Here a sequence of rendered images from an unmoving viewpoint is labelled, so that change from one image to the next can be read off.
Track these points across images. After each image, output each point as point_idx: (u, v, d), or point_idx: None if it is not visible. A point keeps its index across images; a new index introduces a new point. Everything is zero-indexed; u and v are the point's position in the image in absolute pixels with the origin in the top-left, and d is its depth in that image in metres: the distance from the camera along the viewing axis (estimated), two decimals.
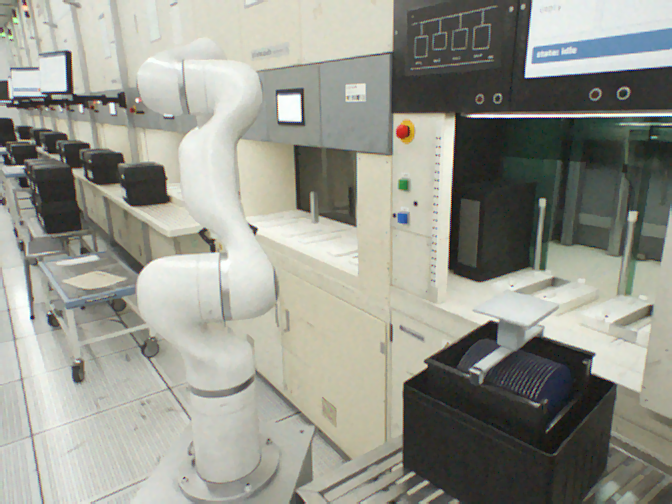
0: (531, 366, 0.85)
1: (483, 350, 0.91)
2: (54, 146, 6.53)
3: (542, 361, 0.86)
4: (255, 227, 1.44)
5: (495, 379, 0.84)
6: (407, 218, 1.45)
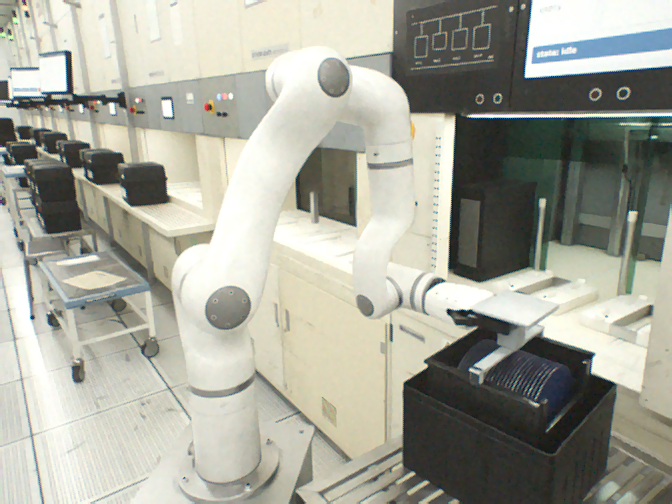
0: (531, 366, 0.85)
1: (483, 350, 0.91)
2: (54, 146, 6.53)
3: (543, 361, 0.86)
4: (454, 322, 0.87)
5: (495, 379, 0.84)
6: None
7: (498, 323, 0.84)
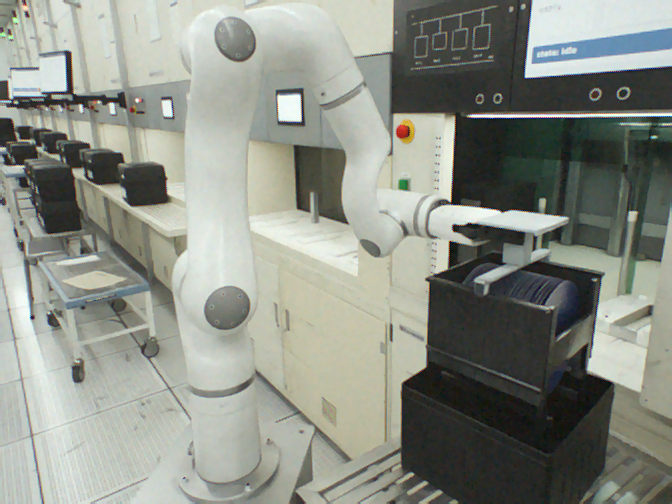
0: (538, 281, 0.80)
1: (487, 270, 0.86)
2: (54, 146, 6.53)
3: (549, 277, 0.82)
4: (466, 236, 0.82)
5: (500, 295, 0.80)
6: None
7: (513, 232, 0.80)
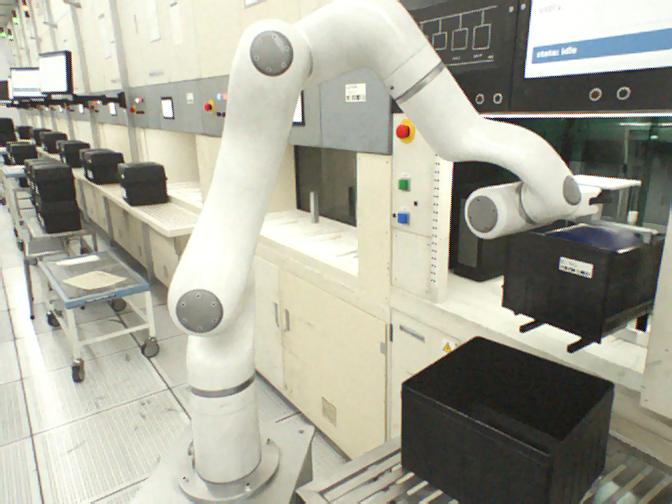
0: None
1: (580, 234, 0.96)
2: (54, 146, 6.53)
3: None
4: (607, 203, 0.90)
5: (619, 244, 0.96)
6: (407, 218, 1.45)
7: (609, 190, 0.95)
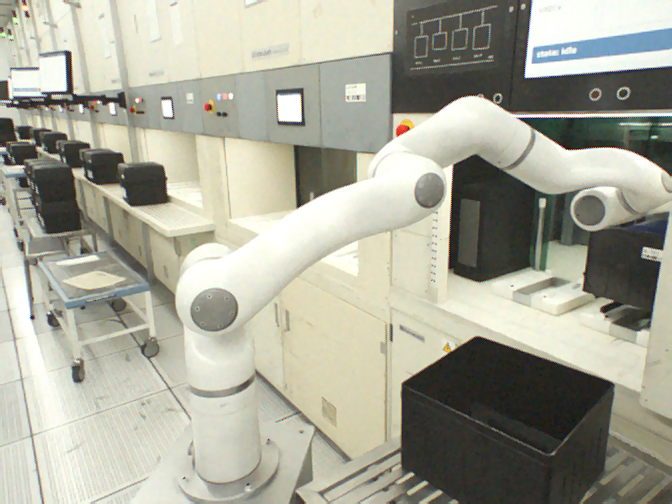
0: None
1: (659, 227, 1.15)
2: (54, 146, 6.53)
3: None
4: None
5: None
6: None
7: None
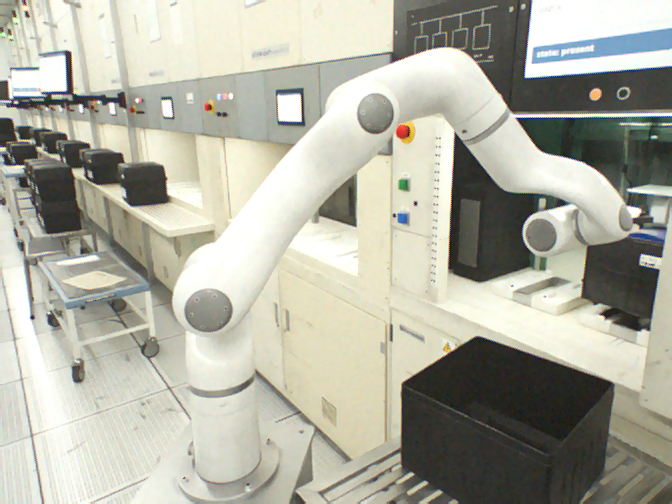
0: None
1: (656, 235, 1.15)
2: (54, 146, 6.53)
3: None
4: (648, 222, 1.00)
5: None
6: (407, 218, 1.45)
7: (647, 210, 1.06)
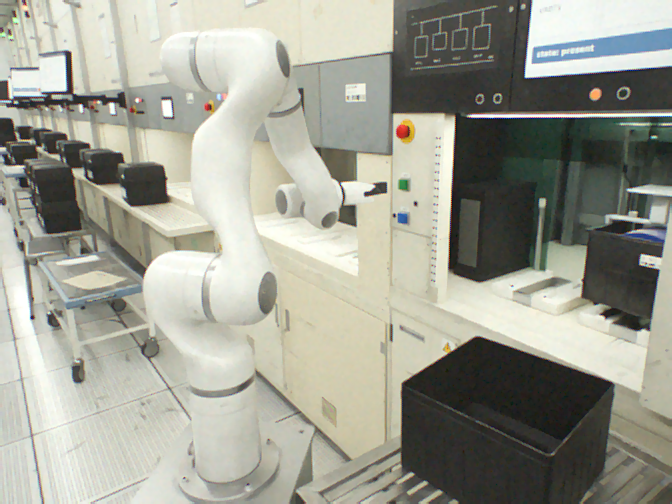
0: None
1: (656, 235, 1.15)
2: (54, 146, 6.53)
3: None
4: (377, 194, 1.31)
5: None
6: (407, 218, 1.45)
7: (384, 186, 1.37)
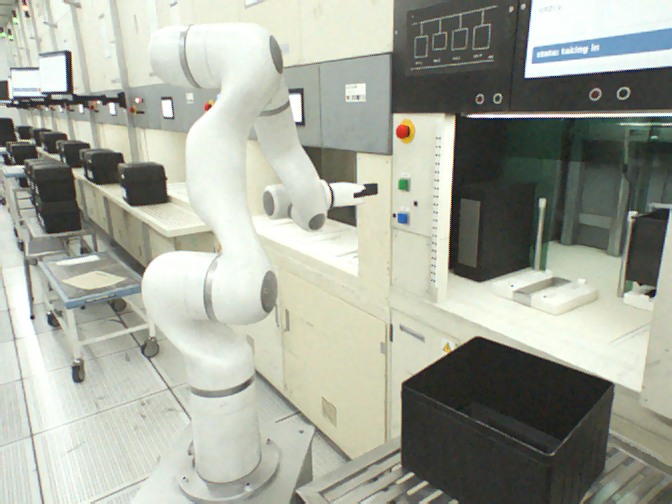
0: None
1: None
2: (54, 146, 6.53)
3: None
4: (367, 195, 1.29)
5: None
6: (407, 218, 1.45)
7: (375, 187, 1.35)
